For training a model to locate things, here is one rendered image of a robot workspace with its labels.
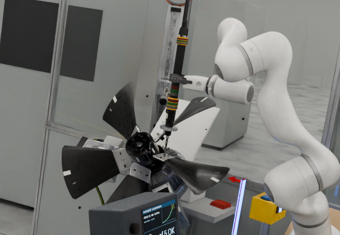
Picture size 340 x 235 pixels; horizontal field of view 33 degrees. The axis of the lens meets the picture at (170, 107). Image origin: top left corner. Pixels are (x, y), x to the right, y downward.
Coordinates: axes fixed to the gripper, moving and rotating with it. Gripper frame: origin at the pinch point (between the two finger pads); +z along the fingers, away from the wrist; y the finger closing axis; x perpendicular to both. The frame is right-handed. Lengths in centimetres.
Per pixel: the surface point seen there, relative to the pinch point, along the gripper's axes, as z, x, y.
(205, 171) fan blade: -18.5, -33.0, 0.4
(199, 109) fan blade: -6.0, -11.8, 11.5
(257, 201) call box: -34, -45, 21
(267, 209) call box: -39, -47, 21
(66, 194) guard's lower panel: 105, -92, 71
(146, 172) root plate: 5.1, -39.1, -3.2
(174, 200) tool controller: -40, -27, -60
